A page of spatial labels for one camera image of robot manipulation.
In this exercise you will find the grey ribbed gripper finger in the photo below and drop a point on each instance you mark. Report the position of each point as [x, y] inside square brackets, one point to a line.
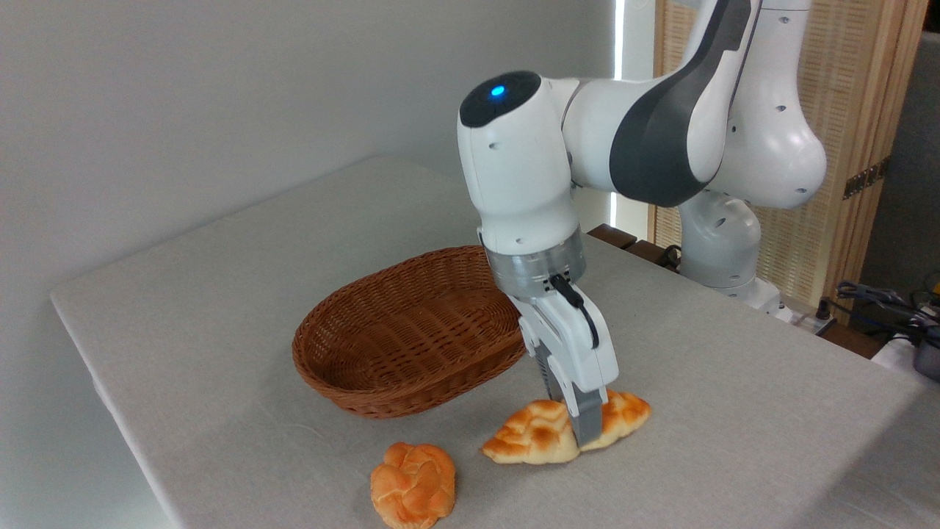
[587, 419]
[547, 375]

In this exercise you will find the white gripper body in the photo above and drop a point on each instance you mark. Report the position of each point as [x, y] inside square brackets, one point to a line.
[580, 353]

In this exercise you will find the long braided bread loaf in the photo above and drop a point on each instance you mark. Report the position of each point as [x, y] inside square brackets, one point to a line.
[529, 433]

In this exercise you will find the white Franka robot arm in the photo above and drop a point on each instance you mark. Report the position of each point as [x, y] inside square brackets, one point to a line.
[514, 184]

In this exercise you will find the brown oval wicker basket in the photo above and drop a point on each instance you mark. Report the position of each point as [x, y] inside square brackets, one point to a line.
[382, 367]

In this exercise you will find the round braided bread roll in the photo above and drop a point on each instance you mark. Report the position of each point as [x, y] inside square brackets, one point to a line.
[411, 485]

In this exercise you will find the grey tablecloth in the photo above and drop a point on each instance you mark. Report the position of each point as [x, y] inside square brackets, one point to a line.
[220, 330]

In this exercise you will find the dark metal screen hinge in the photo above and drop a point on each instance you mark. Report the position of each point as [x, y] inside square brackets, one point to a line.
[866, 178]

